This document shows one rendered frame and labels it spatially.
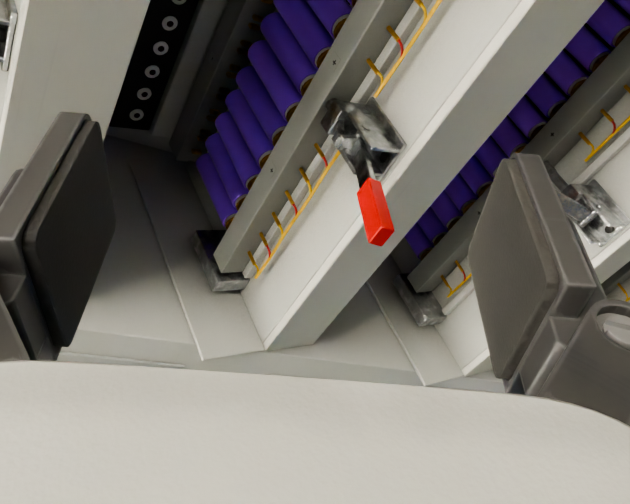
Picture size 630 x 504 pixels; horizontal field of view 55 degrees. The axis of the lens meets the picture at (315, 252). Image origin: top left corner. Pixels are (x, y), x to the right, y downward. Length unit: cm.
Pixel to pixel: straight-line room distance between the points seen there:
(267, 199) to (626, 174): 24
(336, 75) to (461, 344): 29
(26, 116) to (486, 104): 22
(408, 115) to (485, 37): 6
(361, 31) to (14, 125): 17
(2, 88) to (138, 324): 19
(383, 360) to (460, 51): 27
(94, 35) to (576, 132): 32
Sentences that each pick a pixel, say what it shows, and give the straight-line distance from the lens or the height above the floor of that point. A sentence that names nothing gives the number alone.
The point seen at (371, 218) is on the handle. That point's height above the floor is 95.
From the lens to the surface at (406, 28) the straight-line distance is 34.
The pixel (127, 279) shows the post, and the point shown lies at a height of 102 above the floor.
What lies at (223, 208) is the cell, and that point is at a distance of 45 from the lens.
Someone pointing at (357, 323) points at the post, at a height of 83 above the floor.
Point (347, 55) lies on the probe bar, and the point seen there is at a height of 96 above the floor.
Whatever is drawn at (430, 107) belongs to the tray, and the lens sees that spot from 32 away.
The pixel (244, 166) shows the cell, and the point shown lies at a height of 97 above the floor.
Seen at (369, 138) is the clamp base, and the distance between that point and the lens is 32.
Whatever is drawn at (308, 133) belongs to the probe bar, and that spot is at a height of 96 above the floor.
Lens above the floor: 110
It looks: 27 degrees down
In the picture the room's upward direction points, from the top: 78 degrees counter-clockwise
